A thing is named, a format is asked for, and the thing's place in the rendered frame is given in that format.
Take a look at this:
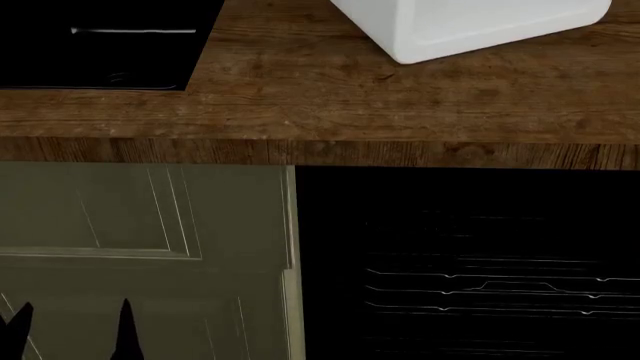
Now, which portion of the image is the wooden countertop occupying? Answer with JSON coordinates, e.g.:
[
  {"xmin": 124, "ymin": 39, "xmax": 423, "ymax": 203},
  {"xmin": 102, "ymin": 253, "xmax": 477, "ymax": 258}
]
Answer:
[{"xmin": 0, "ymin": 0, "xmax": 640, "ymax": 171}]

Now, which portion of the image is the olive green cabinet door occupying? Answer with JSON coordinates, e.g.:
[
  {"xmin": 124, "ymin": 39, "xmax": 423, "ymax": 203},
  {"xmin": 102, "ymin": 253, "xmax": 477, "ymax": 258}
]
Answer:
[{"xmin": 0, "ymin": 161, "xmax": 307, "ymax": 360}]

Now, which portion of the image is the black glass cooktop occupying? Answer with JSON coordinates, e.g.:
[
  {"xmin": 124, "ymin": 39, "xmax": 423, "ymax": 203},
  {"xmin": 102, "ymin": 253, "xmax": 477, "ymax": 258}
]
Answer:
[{"xmin": 0, "ymin": 0, "xmax": 225, "ymax": 93}]

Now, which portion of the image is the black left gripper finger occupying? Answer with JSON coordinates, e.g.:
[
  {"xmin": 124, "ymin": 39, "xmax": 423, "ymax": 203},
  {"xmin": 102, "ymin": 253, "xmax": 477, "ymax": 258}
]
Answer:
[
  {"xmin": 108, "ymin": 297, "xmax": 145, "ymax": 360},
  {"xmin": 0, "ymin": 301, "xmax": 35, "ymax": 360}
]

